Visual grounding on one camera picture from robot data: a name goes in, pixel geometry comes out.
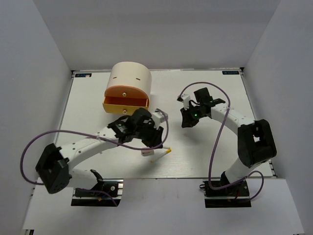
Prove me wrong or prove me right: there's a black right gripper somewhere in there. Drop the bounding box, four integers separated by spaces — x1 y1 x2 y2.
181 104 207 128

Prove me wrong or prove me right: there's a cream cylindrical drawer organizer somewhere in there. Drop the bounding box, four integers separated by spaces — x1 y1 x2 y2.
106 62 152 96

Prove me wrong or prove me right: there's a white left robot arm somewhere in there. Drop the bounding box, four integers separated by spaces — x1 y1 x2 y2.
35 108 168 194

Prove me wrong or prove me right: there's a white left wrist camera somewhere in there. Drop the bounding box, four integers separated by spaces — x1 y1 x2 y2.
152 110 168 126

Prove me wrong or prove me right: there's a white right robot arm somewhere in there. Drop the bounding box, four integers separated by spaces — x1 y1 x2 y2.
177 88 277 195

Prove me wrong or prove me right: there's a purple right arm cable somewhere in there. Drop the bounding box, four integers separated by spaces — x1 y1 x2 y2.
179 82 265 203

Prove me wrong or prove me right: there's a yellow drawer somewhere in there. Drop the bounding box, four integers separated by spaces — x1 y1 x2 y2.
102 96 149 115

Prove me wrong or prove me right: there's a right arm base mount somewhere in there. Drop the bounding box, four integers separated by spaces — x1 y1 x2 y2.
199 181 251 209

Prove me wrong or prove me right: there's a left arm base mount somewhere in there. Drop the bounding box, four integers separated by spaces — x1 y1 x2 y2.
71 180 123 207

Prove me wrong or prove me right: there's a pink correction tape dispenser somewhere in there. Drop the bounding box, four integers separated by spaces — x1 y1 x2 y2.
141 150 155 156

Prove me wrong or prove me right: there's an orange top drawer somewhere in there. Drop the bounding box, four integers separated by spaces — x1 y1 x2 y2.
105 86 148 99

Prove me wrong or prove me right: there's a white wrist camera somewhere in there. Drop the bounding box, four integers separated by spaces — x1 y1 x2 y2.
152 110 168 126
177 94 191 110

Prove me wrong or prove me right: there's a white marker yellow cap lower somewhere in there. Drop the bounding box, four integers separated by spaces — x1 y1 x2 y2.
150 149 172 163

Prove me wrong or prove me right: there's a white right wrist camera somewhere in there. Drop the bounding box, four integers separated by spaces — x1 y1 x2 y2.
177 94 191 110

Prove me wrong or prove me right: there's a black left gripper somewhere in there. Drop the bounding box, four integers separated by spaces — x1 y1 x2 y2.
135 120 164 150

